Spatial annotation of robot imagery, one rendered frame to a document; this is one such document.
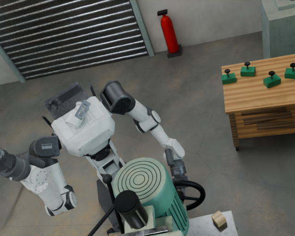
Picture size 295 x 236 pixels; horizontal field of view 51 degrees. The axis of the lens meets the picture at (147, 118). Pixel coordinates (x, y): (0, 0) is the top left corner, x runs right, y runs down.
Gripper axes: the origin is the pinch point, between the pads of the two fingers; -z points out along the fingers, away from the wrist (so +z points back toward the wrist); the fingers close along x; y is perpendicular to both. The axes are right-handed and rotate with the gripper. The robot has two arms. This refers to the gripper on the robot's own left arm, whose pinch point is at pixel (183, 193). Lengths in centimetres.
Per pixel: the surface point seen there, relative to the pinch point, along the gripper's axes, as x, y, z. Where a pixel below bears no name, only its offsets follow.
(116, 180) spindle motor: 13, 89, 5
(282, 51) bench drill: -113, -100, 111
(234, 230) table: -20.5, 35.2, -20.4
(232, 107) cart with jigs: -47, -51, 56
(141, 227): 6, 99, -9
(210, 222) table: -11.2, 32.1, -15.8
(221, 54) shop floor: -71, -169, 156
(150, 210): 3, 97, -5
